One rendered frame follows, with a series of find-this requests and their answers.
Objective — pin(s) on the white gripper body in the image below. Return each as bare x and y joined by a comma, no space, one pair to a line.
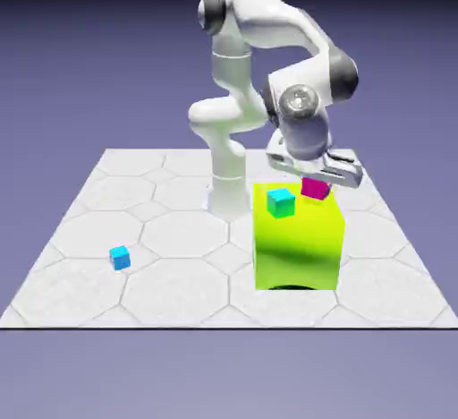
340,172

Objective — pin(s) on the small magenta cube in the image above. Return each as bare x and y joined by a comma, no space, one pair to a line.
314,188

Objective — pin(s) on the small blue cube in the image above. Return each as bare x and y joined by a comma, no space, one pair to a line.
120,257

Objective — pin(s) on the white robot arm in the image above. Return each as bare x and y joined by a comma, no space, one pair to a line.
247,14

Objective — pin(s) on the large lime green box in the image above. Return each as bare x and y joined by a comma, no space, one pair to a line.
297,240

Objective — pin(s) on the small teal cube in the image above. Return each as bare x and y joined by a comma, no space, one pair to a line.
281,202

